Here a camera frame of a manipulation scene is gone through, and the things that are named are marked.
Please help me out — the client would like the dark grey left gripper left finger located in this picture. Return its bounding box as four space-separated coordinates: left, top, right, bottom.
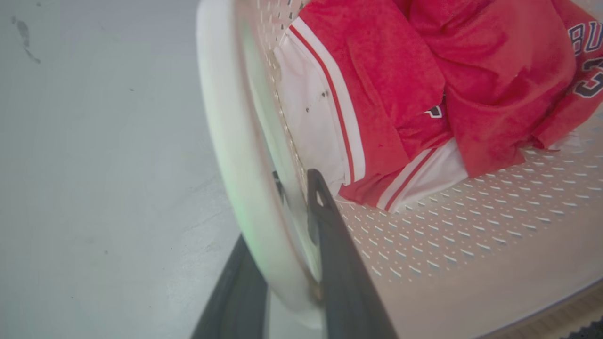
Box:
190 171 285 339

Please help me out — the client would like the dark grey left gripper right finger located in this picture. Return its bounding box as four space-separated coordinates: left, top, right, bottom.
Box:
306 169 399 339

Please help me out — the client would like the white perforated plastic laundry basket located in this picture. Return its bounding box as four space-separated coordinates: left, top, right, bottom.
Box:
196 0 603 339

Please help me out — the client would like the red and white sports jersey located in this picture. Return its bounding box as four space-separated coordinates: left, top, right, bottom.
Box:
274 0 603 213

